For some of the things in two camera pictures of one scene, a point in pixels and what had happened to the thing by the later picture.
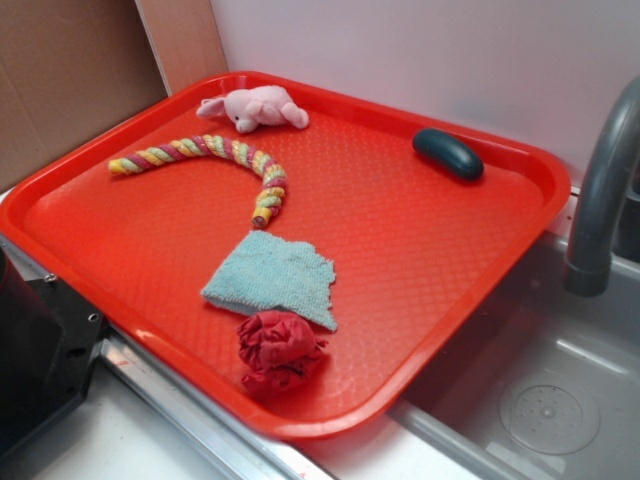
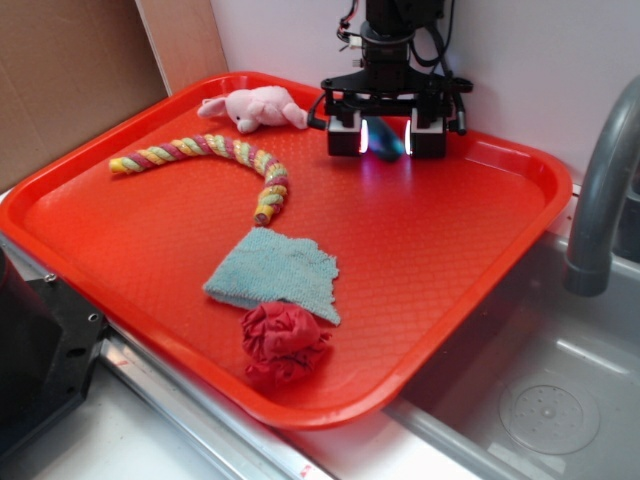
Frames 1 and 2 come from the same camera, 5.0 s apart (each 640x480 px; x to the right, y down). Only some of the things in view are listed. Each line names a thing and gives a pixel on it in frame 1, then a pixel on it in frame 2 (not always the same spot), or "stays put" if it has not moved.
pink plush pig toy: x=252 y=106 stays put
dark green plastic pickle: x=448 y=153 -> x=383 y=140
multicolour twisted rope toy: x=274 y=181 stays put
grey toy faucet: x=588 y=267 stays put
